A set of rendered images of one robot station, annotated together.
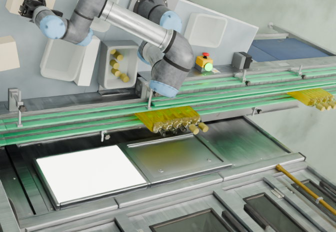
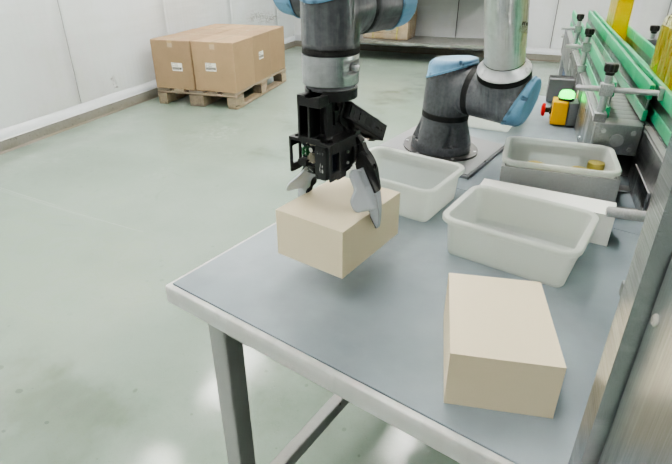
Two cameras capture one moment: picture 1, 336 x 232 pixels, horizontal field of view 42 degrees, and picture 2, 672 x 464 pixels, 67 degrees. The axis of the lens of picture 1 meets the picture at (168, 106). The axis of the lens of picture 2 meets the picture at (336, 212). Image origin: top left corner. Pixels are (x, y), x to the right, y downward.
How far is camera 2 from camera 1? 1.58 m
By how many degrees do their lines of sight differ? 51
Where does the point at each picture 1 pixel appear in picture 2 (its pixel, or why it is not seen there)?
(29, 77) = (598, 313)
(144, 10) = (431, 135)
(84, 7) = not seen: outside the picture
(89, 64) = (548, 195)
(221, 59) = not seen: hidden behind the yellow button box
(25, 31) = (439, 289)
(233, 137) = not seen: outside the picture
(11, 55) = (495, 287)
